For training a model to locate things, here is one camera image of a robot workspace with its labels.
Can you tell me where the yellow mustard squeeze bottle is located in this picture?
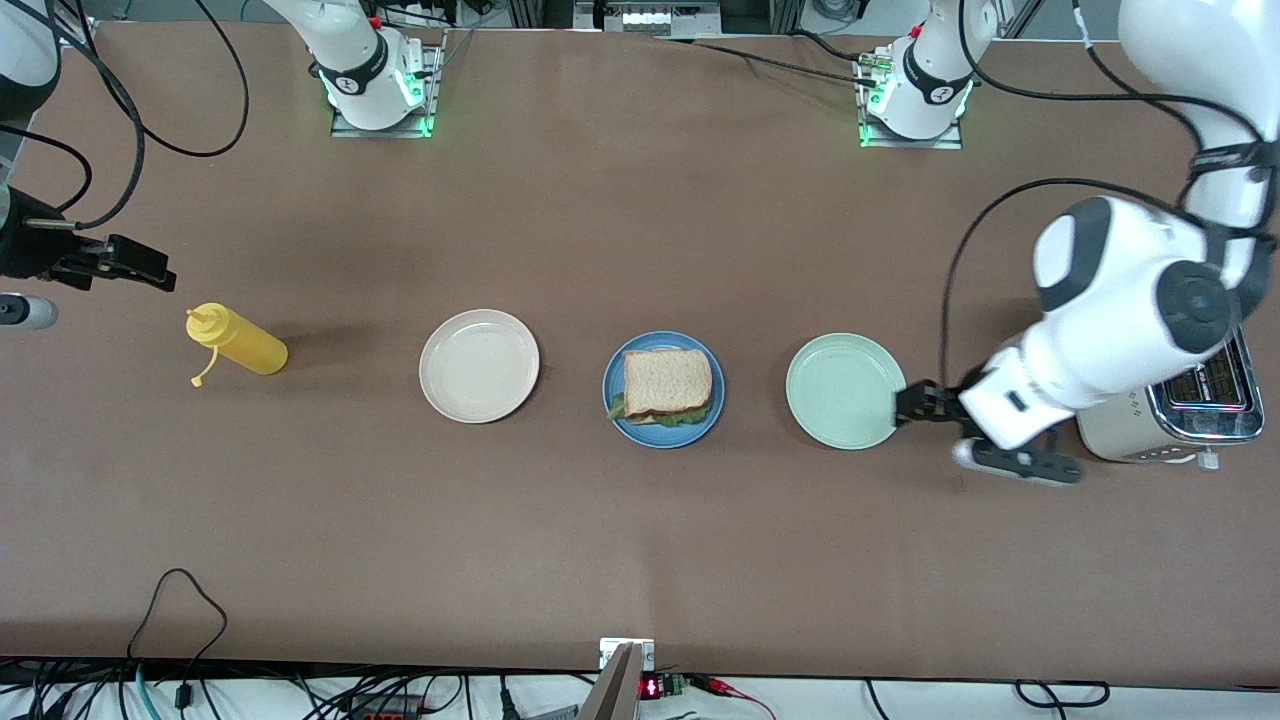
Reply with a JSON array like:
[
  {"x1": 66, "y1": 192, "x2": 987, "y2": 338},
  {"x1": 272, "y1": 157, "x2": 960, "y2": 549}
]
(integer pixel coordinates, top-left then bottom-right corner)
[{"x1": 185, "y1": 303, "x2": 290, "y2": 388}]

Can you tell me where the green lettuce leaf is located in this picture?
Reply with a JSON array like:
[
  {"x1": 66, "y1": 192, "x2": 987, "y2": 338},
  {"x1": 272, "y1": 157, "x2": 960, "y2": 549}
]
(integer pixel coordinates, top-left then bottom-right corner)
[{"x1": 607, "y1": 393, "x2": 713, "y2": 429}]

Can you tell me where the toasted bread slice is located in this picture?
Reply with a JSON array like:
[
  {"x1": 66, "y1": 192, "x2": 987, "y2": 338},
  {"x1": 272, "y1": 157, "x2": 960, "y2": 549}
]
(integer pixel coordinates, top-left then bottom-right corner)
[{"x1": 623, "y1": 348, "x2": 714, "y2": 417}]

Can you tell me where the light green plate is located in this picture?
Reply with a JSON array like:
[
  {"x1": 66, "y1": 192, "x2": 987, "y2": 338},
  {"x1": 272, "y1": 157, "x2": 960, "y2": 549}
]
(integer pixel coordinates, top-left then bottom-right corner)
[{"x1": 786, "y1": 333, "x2": 909, "y2": 451}]

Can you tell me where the blue plate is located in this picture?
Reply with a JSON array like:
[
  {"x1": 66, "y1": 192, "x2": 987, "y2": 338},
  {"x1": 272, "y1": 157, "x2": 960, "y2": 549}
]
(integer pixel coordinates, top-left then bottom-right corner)
[{"x1": 602, "y1": 331, "x2": 726, "y2": 449}]

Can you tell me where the beige plate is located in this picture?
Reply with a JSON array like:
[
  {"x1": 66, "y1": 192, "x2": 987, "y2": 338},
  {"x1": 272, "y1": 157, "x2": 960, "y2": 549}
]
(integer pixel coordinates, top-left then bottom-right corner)
[{"x1": 419, "y1": 309, "x2": 541, "y2": 424}]

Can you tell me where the cream and chrome toaster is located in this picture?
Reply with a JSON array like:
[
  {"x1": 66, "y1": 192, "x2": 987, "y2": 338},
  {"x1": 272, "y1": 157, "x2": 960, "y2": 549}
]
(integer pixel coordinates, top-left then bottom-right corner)
[{"x1": 1075, "y1": 330, "x2": 1266, "y2": 473}]

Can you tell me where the red clip lead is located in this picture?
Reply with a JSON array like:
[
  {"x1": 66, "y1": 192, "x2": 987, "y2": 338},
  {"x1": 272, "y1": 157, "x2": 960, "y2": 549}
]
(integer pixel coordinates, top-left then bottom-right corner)
[{"x1": 690, "y1": 675, "x2": 776, "y2": 720}]

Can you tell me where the grey metal bar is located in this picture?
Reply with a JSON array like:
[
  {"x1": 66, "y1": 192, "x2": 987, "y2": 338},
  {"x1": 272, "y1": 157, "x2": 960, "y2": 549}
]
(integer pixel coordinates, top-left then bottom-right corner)
[{"x1": 575, "y1": 642, "x2": 646, "y2": 720}]

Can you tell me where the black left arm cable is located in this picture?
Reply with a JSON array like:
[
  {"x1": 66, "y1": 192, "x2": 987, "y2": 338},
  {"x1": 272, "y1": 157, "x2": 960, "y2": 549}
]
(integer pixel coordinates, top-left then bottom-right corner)
[{"x1": 938, "y1": 0, "x2": 1271, "y2": 391}]

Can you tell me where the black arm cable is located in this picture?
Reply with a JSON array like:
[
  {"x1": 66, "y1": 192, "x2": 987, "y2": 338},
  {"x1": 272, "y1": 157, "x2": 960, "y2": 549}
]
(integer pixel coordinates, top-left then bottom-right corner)
[
  {"x1": 0, "y1": 0, "x2": 251, "y2": 233},
  {"x1": 938, "y1": 0, "x2": 1271, "y2": 391}
]

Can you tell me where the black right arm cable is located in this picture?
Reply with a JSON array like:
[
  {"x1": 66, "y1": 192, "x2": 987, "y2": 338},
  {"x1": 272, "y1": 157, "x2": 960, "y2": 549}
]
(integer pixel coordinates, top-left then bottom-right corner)
[{"x1": 0, "y1": 0, "x2": 251, "y2": 233}]

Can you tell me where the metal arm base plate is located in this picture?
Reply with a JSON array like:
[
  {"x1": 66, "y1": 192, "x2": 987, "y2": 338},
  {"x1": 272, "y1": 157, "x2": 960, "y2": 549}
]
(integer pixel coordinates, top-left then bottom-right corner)
[
  {"x1": 330, "y1": 105, "x2": 434, "y2": 139},
  {"x1": 858, "y1": 118, "x2": 963, "y2": 151}
]

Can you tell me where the black flat looped cable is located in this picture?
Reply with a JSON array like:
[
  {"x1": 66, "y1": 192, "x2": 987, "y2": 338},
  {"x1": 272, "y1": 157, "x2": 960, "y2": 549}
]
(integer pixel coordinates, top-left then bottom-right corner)
[{"x1": 1015, "y1": 680, "x2": 1111, "y2": 709}]

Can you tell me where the thin black looped cable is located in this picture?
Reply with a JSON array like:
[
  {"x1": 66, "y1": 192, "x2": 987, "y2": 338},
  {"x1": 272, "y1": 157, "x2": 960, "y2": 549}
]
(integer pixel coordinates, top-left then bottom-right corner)
[{"x1": 125, "y1": 568, "x2": 229, "y2": 691}]

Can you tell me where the black cable across table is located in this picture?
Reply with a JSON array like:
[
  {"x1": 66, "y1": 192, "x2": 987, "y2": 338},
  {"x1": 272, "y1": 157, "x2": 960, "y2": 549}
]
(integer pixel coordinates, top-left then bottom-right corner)
[{"x1": 655, "y1": 35, "x2": 881, "y2": 91}]

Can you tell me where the small white bracket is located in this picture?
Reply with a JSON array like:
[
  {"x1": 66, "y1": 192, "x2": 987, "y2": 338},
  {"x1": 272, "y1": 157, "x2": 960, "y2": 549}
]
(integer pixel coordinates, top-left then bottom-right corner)
[{"x1": 599, "y1": 637, "x2": 656, "y2": 671}]

